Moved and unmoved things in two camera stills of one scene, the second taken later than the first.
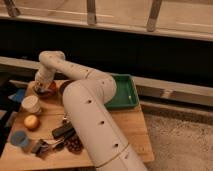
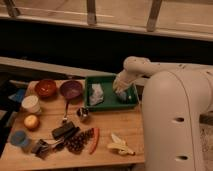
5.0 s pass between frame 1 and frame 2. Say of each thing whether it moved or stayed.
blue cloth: stayed
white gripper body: moved
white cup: stayed
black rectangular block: stayed
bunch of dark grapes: stayed
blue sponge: moved
